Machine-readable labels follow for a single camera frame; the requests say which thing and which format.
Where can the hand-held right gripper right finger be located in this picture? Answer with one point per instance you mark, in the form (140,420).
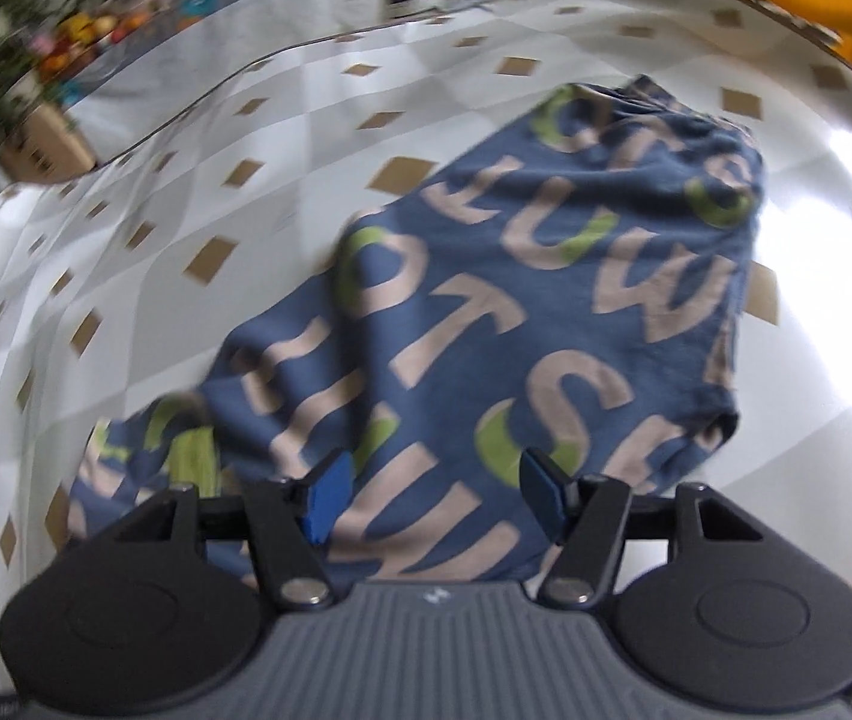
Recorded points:
(546,491)

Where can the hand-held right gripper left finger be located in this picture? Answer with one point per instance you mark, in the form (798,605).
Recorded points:
(330,499)

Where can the blue letter-print pants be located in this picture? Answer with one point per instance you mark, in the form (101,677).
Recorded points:
(516,277)

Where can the white grey checkered tablecloth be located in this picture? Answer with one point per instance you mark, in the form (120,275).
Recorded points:
(246,202)

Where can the long table with printed cover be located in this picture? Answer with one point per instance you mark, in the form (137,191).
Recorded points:
(208,52)

